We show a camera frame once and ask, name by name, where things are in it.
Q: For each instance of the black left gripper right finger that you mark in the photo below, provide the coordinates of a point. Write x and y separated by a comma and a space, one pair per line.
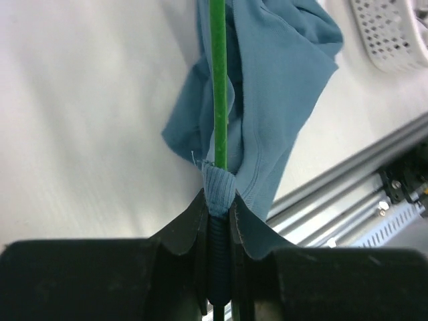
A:
273, 279

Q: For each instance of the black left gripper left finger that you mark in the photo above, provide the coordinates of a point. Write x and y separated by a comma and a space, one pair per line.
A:
163, 277

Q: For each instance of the teal blue tank top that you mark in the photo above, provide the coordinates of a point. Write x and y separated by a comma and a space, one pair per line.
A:
280, 57

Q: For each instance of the white plastic laundry basket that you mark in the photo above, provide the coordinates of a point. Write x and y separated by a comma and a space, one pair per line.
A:
394, 33

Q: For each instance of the aluminium mounting rail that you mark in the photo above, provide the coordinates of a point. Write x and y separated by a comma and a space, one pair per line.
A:
347, 205

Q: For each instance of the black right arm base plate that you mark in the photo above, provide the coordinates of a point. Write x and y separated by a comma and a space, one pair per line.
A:
405, 178

